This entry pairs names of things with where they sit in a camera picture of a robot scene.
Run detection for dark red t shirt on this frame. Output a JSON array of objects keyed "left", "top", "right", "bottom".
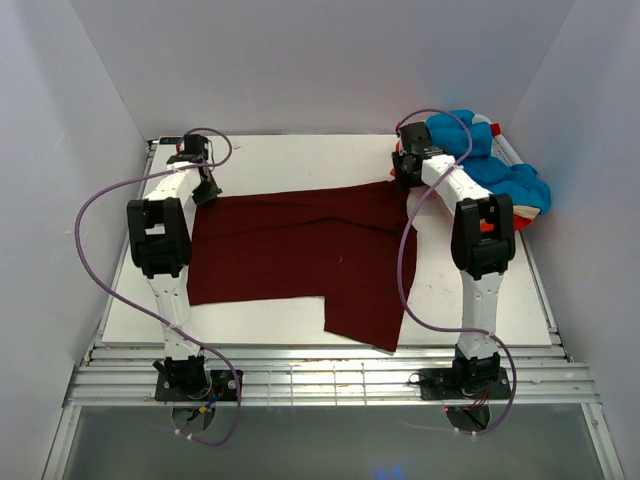
[{"left": 187, "top": 181, "right": 417, "bottom": 351}]

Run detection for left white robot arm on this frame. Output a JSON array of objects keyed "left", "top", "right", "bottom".
[{"left": 127, "top": 132, "right": 222, "bottom": 400}]

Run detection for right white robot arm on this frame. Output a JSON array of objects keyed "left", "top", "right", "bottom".
[{"left": 392, "top": 122, "right": 515, "bottom": 401}]

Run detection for blue label sticker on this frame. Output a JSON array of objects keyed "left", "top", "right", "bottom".
[{"left": 158, "top": 136, "right": 182, "bottom": 146}]

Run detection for blue t shirt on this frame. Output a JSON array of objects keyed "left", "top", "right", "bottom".
[{"left": 425, "top": 110, "right": 551, "bottom": 215}]

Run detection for orange t shirt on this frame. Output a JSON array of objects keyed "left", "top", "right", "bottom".
[{"left": 421, "top": 154, "right": 541, "bottom": 233}]

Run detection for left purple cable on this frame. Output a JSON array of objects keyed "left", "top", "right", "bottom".
[{"left": 73, "top": 127, "right": 244, "bottom": 447}]

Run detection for purple cable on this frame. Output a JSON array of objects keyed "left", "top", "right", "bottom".
[
  {"left": 394, "top": 106, "right": 516, "bottom": 435},
  {"left": 73, "top": 127, "right": 244, "bottom": 447}
]

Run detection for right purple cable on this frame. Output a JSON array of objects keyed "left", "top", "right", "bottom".
[{"left": 394, "top": 106, "right": 516, "bottom": 435}]

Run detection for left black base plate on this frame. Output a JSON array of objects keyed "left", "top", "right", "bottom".
[{"left": 154, "top": 369, "right": 244, "bottom": 403}]

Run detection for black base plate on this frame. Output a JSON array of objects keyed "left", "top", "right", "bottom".
[
  {"left": 417, "top": 368, "right": 511, "bottom": 400},
  {"left": 154, "top": 369, "right": 244, "bottom": 403}
]

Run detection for aluminium frame rails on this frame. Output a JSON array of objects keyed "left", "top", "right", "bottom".
[{"left": 65, "top": 343, "right": 600, "bottom": 407}]

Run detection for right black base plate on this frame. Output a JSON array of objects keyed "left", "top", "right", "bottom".
[{"left": 417, "top": 368, "right": 511, "bottom": 400}]

